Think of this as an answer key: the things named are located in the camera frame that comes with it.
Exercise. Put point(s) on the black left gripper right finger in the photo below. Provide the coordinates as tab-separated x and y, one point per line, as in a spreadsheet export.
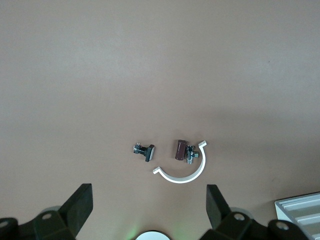
215	205

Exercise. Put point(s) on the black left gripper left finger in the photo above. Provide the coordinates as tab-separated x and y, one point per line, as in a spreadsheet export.
80	202

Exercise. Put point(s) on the white drawer cabinet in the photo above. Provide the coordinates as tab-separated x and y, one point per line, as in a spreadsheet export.
282	207

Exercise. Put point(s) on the small black clip component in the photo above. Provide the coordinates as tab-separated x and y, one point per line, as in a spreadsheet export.
149	153

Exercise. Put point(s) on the brown table mat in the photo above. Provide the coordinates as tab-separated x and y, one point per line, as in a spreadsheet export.
100	75

